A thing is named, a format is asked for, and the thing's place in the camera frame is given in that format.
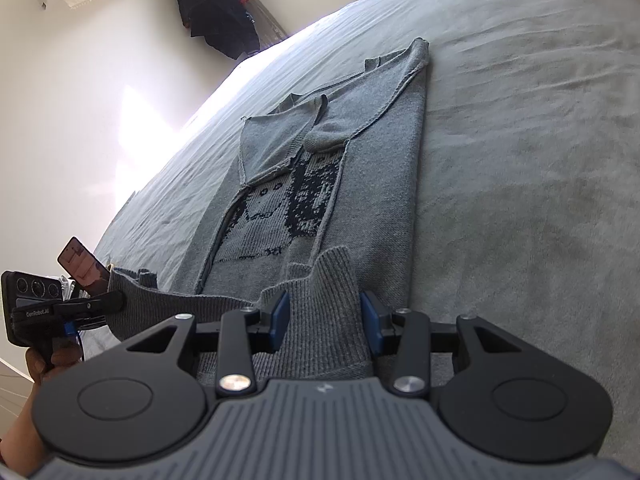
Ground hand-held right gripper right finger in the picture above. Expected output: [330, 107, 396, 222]
[360, 289, 519, 397]

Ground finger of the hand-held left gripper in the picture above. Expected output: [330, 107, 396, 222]
[52, 290, 126, 319]
[64, 313, 112, 335]

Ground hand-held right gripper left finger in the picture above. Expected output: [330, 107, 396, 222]
[124, 289, 292, 399]

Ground grey knit sweater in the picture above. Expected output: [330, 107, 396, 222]
[105, 37, 434, 382]

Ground person's left forearm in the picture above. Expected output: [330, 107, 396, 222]
[0, 382, 52, 478]

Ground dark hanging clothes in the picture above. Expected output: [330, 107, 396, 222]
[172, 0, 261, 60]

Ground person's left hand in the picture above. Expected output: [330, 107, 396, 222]
[25, 342, 84, 389]

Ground bed with grey sheet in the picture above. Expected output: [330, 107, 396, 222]
[80, 0, 640, 461]

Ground sheer lace curtain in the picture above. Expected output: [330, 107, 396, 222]
[247, 0, 292, 54]

